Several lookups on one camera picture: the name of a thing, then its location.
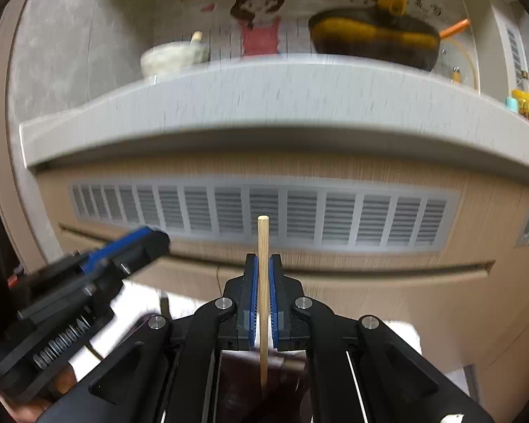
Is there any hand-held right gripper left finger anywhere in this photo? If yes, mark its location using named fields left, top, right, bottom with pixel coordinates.
left=35, top=253, right=260, bottom=423

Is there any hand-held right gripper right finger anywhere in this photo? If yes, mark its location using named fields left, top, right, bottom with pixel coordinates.
left=268, top=254, right=495, bottom=423

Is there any long grey vent grille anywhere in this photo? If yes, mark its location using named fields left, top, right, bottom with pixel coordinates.
left=68, top=180, right=462, bottom=253

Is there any cartoon wall sticker pink apron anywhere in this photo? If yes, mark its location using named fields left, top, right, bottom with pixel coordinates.
left=229, top=0, right=288, bottom=58

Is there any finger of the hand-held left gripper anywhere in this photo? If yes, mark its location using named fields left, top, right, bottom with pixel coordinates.
left=81, top=226, right=155, bottom=275
left=92, top=229, right=171, bottom=294

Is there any yellow jar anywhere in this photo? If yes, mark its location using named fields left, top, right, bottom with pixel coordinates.
left=511, top=89, right=529, bottom=125

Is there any light wooden chopstick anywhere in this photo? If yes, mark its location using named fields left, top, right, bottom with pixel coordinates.
left=256, top=214, right=271, bottom=391

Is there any grey kitchen countertop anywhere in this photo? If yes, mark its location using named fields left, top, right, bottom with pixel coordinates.
left=19, top=53, right=529, bottom=182

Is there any glass lid with orange handle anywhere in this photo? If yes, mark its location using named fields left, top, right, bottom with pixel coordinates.
left=439, top=18, right=482, bottom=95

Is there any black wok with yellow handle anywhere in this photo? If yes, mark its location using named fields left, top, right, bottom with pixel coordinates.
left=308, top=0, right=442, bottom=72

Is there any purple plastic utensil holder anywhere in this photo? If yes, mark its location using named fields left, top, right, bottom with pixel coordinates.
left=218, top=350, right=311, bottom=423

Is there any person's left hand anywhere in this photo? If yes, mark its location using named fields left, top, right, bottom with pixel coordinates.
left=0, top=367, right=79, bottom=423

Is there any white stone mortar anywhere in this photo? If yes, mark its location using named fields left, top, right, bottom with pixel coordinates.
left=140, top=41, right=211, bottom=78

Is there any white lace tablecloth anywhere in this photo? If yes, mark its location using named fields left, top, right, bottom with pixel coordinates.
left=68, top=280, right=473, bottom=408

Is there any wooden kitchen cabinet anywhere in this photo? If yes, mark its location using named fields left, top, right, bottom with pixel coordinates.
left=34, top=153, right=529, bottom=410

